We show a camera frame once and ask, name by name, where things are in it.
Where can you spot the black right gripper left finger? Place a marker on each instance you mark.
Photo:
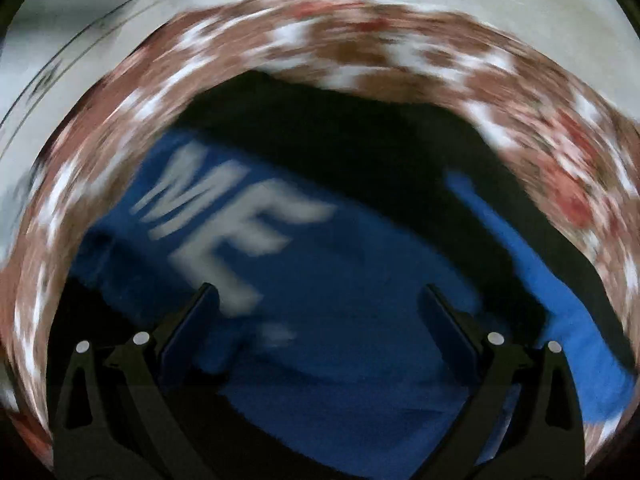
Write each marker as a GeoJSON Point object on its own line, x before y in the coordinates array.
{"type": "Point", "coordinates": [112, 420]}

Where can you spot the brown floral blanket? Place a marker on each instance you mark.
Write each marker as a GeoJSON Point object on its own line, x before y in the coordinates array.
{"type": "Point", "coordinates": [574, 153]}

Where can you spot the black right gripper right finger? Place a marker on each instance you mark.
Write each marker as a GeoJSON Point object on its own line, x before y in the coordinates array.
{"type": "Point", "coordinates": [522, 419]}

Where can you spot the blue and black sweatshirt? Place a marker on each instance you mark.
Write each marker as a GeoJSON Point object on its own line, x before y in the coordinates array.
{"type": "Point", "coordinates": [321, 218]}

